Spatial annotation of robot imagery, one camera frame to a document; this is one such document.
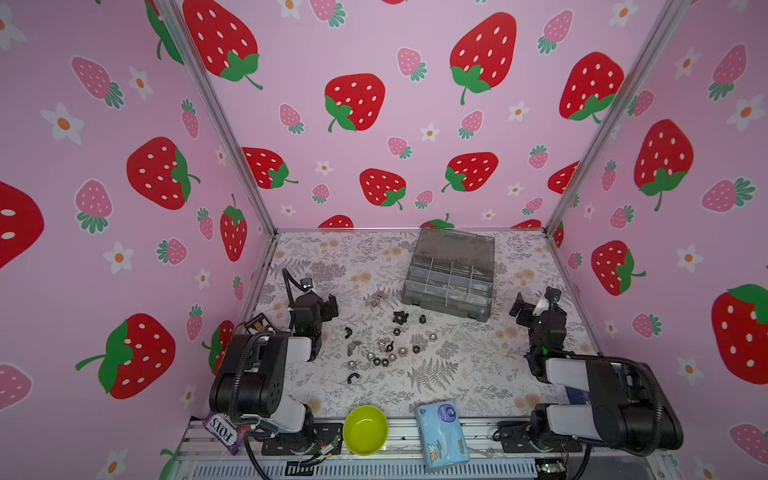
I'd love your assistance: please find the black screw cluster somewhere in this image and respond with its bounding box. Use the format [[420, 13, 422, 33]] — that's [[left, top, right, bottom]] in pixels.
[[393, 311, 409, 326]]

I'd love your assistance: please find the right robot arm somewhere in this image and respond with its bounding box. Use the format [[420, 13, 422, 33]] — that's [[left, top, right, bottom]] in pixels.
[[509, 287, 684, 457]]

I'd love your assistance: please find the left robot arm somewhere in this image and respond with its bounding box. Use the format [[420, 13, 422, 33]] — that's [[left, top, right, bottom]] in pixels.
[[209, 291, 339, 435]]

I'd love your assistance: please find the small black framed card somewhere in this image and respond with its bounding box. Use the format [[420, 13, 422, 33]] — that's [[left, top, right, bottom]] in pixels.
[[244, 313, 274, 335]]

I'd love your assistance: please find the grey plastic compartment organizer box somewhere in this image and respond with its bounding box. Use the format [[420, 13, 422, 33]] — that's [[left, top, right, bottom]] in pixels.
[[401, 227, 495, 323]]

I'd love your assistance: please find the lime green bowl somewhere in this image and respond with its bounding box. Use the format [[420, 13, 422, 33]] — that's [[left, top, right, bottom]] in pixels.
[[343, 405, 389, 456]]

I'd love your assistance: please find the purple candy bag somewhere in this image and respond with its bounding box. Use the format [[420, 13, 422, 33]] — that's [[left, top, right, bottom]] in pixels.
[[202, 412, 246, 456]]

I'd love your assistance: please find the blue tissue pack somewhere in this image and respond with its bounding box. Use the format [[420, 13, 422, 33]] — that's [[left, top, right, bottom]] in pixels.
[[415, 400, 470, 472]]

